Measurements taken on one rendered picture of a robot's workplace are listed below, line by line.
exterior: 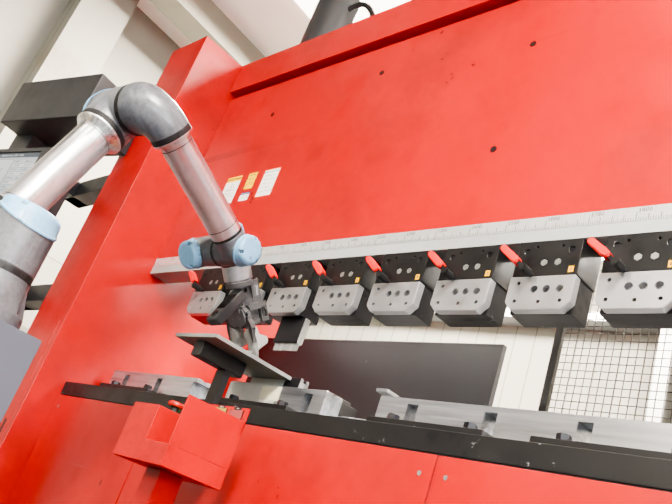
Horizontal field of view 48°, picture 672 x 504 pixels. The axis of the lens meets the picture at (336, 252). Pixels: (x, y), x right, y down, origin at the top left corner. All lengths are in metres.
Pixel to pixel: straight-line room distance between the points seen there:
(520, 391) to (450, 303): 3.27
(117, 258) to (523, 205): 1.54
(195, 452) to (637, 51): 1.31
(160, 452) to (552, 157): 1.06
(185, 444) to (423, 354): 1.06
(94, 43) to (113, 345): 2.53
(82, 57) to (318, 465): 3.60
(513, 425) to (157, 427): 0.73
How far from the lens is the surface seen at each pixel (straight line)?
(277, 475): 1.71
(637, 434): 1.42
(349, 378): 2.63
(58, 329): 2.70
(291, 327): 2.11
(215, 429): 1.66
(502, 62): 2.14
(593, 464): 1.29
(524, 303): 1.62
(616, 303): 1.52
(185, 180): 1.74
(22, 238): 1.47
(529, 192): 1.78
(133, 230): 2.83
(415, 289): 1.81
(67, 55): 4.79
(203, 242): 1.89
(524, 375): 5.00
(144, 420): 1.72
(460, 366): 2.36
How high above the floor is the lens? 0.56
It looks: 23 degrees up
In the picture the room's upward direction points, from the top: 20 degrees clockwise
